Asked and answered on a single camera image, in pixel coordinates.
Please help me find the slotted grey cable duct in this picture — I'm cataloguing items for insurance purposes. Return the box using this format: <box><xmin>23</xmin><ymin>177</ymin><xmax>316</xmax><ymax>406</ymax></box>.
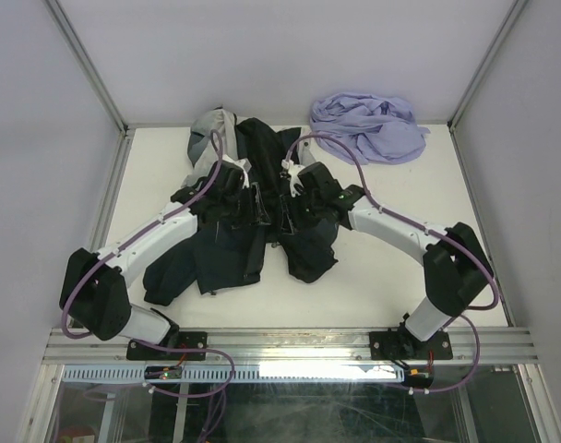
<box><xmin>63</xmin><ymin>362</ymin><xmax>404</xmax><ymax>384</ymax></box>

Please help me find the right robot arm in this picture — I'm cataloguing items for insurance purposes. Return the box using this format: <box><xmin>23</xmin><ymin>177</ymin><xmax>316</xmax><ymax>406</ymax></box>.
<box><xmin>280</xmin><ymin>161</ymin><xmax>495</xmax><ymax>357</ymax></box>

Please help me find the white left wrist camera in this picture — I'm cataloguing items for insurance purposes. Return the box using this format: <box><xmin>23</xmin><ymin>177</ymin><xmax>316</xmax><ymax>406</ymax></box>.
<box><xmin>218</xmin><ymin>155</ymin><xmax>250</xmax><ymax>193</ymax></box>

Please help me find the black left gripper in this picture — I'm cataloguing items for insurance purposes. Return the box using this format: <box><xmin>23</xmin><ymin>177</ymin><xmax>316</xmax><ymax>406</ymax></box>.
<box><xmin>221</xmin><ymin>183</ymin><xmax>269</xmax><ymax>229</ymax></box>

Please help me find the left aluminium corner post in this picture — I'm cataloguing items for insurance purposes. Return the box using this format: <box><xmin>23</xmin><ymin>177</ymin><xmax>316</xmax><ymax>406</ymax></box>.
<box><xmin>42</xmin><ymin>0</ymin><xmax>128</xmax><ymax>133</ymax></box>

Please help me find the aluminium corner post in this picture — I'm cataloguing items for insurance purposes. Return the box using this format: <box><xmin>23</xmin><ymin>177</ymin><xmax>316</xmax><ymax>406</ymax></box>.
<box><xmin>42</xmin><ymin>0</ymin><xmax>128</xmax><ymax>133</ymax></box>
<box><xmin>448</xmin><ymin>0</ymin><xmax>531</xmax><ymax>133</ymax></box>

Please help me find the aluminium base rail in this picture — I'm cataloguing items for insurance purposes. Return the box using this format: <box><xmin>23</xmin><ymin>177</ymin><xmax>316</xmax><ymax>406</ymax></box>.
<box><xmin>42</xmin><ymin>325</ymin><xmax>538</xmax><ymax>368</ymax></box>

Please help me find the purple cable under duct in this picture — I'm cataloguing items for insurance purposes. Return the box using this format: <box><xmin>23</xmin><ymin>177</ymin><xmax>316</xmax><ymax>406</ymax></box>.
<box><xmin>132</xmin><ymin>339</ymin><xmax>241</xmax><ymax>443</ymax></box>

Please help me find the dark green grey jacket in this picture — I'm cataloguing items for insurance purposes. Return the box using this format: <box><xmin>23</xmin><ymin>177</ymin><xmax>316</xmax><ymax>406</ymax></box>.
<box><xmin>142</xmin><ymin>108</ymin><xmax>339</xmax><ymax>306</ymax></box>

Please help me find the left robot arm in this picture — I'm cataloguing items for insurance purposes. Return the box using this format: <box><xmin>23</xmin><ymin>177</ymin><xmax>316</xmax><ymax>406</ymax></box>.
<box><xmin>59</xmin><ymin>158</ymin><xmax>257</xmax><ymax>359</ymax></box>

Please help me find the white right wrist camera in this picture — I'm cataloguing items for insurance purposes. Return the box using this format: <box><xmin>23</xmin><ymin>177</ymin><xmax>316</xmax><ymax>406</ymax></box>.
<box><xmin>281</xmin><ymin>160</ymin><xmax>305</xmax><ymax>198</ymax></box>

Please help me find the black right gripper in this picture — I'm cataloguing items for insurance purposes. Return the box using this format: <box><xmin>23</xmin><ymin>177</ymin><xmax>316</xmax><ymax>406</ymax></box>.
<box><xmin>280</xmin><ymin>187</ymin><xmax>323</xmax><ymax>234</ymax></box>

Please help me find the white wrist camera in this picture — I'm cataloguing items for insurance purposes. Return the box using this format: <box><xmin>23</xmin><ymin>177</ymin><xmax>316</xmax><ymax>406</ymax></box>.
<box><xmin>281</xmin><ymin>160</ymin><xmax>305</xmax><ymax>198</ymax></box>
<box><xmin>218</xmin><ymin>155</ymin><xmax>250</xmax><ymax>193</ymax></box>

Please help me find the right aluminium corner post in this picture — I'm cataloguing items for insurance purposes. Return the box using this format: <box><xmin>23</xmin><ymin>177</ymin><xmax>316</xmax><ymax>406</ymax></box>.
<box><xmin>448</xmin><ymin>0</ymin><xmax>531</xmax><ymax>133</ymax></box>

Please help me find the crumpled lavender cloth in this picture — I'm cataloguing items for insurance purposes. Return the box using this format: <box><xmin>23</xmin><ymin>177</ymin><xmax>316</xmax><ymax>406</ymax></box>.
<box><xmin>309</xmin><ymin>92</ymin><xmax>430</xmax><ymax>165</ymax></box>

